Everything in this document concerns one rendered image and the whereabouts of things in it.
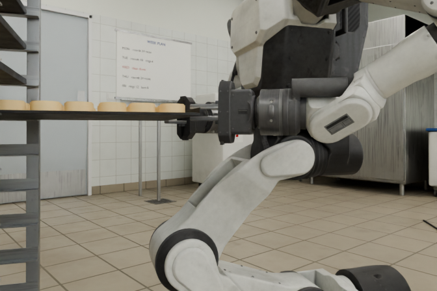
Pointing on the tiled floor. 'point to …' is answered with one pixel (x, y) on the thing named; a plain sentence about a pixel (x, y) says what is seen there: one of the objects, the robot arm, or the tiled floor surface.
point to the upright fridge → (396, 116)
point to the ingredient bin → (432, 158)
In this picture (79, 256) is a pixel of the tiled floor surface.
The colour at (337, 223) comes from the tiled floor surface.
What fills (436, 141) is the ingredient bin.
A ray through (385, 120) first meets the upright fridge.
